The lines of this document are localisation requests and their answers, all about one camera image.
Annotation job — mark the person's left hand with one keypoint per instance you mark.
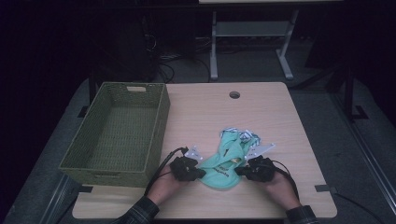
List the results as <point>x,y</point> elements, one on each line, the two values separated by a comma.
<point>163,186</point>

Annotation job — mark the aluminium floor rail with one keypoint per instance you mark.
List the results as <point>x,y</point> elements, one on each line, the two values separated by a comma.
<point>367,152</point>
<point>57,199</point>

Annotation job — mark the white metal rack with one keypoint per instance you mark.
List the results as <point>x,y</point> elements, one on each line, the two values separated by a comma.
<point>252,29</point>

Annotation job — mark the person's right hand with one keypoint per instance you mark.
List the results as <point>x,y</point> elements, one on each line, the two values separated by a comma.
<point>281,189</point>

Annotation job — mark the mint green striped garment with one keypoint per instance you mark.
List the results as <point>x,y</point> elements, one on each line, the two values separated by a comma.
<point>224,168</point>

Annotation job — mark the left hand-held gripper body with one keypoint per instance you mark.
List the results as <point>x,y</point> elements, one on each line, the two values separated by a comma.
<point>185,168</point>

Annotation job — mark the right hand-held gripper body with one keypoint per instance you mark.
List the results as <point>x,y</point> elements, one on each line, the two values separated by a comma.
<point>260,169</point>

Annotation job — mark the grey tape strip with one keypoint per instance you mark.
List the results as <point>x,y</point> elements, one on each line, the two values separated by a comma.
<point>325,188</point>

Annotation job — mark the green woven basket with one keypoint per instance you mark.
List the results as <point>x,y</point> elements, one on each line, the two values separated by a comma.
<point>124,124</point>

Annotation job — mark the black metal stand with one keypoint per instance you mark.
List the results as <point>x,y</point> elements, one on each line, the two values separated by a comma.
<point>350,93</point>

